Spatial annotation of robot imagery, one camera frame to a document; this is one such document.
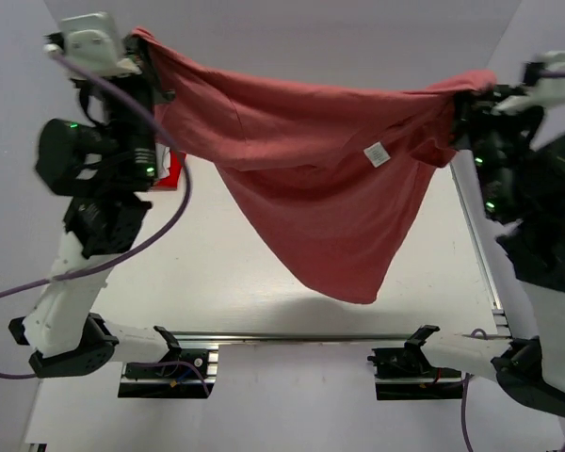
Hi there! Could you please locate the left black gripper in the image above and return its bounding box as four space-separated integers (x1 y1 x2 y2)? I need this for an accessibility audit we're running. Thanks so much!
69 31 176 186

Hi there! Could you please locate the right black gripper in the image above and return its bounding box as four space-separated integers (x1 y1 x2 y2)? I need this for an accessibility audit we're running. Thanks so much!
443 82 542 218

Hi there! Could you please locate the pink t shirt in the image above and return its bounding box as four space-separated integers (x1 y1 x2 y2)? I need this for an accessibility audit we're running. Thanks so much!
134 28 496 304

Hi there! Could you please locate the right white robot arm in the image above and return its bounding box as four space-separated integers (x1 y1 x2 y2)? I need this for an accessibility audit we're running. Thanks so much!
403 86 565 418

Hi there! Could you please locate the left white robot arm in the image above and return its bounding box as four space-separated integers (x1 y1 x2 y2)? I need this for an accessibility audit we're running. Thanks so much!
8 32 181 379

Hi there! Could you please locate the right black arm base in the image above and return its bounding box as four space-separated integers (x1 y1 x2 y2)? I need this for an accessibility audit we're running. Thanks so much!
367 347 463 401

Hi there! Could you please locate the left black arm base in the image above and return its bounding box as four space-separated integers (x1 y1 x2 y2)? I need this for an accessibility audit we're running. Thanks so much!
118 335 219 400

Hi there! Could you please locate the white folded t shirt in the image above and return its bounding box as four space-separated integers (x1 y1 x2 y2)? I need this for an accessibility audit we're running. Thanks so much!
155 143 171 180

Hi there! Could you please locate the red folded t shirt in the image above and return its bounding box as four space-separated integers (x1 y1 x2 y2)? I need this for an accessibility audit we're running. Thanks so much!
153 151 182 190

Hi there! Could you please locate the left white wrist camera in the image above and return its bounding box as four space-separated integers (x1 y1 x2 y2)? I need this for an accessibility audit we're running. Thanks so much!
43 12 141 78

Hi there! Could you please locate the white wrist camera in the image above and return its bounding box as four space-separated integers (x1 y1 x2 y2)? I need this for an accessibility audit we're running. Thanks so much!
43 12 141 78
492 51 565 115

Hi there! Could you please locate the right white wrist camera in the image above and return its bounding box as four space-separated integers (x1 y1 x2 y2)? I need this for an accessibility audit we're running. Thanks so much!
492 51 565 115

